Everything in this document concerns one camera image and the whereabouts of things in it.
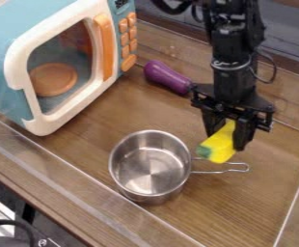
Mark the orange microwave turntable plate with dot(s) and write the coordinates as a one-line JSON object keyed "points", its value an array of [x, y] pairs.
{"points": [[52, 79]]}

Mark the blue toy microwave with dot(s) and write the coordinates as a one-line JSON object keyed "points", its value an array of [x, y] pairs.
{"points": [[88, 34]]}

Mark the yellow toy banana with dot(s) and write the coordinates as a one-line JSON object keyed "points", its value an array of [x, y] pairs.
{"points": [[216, 148]]}

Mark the silver pot with wire handle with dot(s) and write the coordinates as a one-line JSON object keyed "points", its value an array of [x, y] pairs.
{"points": [[150, 165]]}

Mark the purple toy eggplant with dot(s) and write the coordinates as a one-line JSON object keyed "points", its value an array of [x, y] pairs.
{"points": [[163, 75]]}

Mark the clear acrylic barrier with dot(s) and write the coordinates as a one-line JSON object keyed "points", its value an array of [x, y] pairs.
{"points": [[80, 203]]}

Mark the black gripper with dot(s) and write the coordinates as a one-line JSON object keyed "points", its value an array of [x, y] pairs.
{"points": [[231, 99]]}

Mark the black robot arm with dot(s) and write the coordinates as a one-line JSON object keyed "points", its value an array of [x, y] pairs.
{"points": [[235, 32]]}

